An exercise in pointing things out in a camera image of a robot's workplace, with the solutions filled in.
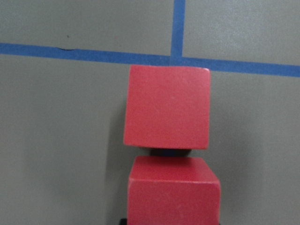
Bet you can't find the red block placed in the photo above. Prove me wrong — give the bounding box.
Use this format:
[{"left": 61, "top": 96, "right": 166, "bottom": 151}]
[
  {"left": 124, "top": 65, "right": 211, "bottom": 149},
  {"left": 127, "top": 156, "right": 221, "bottom": 225}
]

